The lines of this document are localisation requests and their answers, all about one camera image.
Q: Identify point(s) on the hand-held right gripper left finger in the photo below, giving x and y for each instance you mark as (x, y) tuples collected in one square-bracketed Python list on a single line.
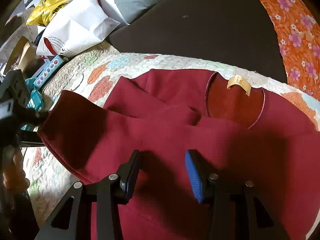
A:
[(130, 180)]

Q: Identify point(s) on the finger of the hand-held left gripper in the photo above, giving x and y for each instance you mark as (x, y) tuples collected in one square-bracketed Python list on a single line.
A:
[(30, 138), (35, 116)]

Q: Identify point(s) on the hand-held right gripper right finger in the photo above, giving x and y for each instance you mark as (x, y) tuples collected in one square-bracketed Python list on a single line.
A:
[(193, 177)]

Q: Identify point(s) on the dark red sweatshirt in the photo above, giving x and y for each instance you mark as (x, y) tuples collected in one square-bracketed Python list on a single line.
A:
[(175, 120)]

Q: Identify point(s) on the person's left hand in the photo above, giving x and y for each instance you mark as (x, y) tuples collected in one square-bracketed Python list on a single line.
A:
[(13, 170)]

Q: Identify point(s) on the teal box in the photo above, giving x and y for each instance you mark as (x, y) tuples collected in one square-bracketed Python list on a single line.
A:
[(33, 100)]

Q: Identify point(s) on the light blue toy box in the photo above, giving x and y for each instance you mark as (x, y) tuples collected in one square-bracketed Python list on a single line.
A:
[(47, 71)]

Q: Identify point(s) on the brown cardboard box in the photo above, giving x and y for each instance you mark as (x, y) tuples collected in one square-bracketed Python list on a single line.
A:
[(26, 55)]

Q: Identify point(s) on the patchwork quilt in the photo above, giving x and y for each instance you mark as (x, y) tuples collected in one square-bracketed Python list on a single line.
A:
[(82, 80)]

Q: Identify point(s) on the yellow plastic bag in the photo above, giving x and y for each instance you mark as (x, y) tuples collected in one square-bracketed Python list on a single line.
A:
[(45, 11)]

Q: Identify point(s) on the white paper bag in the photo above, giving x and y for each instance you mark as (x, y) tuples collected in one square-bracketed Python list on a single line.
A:
[(77, 27)]

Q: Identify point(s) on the dark brown blanket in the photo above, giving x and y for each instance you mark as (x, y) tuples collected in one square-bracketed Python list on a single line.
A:
[(207, 22)]

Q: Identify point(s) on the orange floral blanket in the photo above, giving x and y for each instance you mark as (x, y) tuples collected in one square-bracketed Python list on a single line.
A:
[(292, 35)]

